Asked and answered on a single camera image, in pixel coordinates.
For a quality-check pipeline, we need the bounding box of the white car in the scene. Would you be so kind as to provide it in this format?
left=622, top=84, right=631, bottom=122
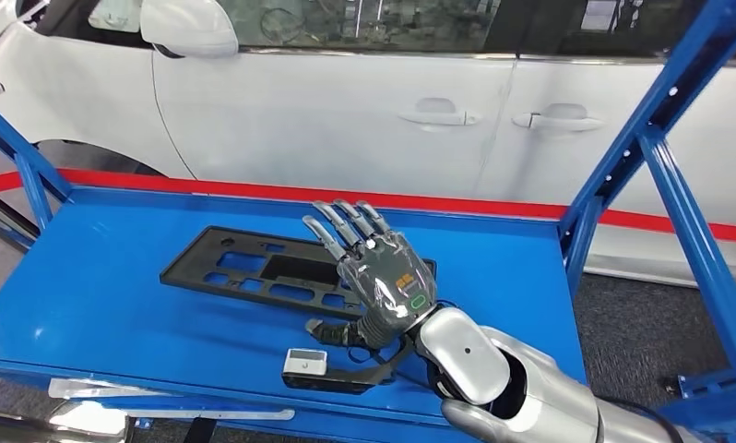
left=0, top=0, right=736, bottom=289

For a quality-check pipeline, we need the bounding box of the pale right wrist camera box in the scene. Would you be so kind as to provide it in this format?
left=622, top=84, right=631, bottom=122
left=282, top=348, right=329, bottom=376

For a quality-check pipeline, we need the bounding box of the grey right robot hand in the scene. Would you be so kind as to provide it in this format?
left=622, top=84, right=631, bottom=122
left=302, top=198, right=438, bottom=349

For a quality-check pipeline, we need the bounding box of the chrome stanchion with black cap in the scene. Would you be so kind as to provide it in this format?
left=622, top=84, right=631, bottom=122
left=0, top=192, right=42, bottom=252
left=0, top=400, right=131, bottom=443

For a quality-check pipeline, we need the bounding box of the dark car wheel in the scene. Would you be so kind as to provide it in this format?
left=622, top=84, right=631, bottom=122
left=34, top=140, right=164, bottom=178

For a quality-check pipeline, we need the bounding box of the blue shelf board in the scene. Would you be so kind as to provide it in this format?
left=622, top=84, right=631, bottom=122
left=0, top=186, right=589, bottom=443

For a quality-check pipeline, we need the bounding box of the clear plastic bin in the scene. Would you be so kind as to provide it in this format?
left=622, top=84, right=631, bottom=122
left=123, top=408, right=297, bottom=422
left=49, top=377, right=180, bottom=401

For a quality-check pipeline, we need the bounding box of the blue metal shelf rack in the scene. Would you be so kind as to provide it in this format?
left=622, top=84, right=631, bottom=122
left=0, top=0, right=736, bottom=443

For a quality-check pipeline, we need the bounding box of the red barrier belt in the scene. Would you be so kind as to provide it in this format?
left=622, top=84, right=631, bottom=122
left=0, top=169, right=736, bottom=245

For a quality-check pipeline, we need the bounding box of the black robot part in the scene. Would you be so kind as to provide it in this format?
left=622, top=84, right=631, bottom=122
left=184, top=417, right=218, bottom=443

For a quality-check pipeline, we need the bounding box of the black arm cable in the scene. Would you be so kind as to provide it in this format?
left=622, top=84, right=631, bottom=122
left=343, top=345, right=687, bottom=443

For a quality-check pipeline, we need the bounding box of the black plastic panel part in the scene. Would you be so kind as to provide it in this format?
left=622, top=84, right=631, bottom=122
left=160, top=226, right=437, bottom=320

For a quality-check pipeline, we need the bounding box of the white car door handle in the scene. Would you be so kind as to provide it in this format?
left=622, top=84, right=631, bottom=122
left=397, top=97, right=482, bottom=128
left=512, top=103, right=606, bottom=133

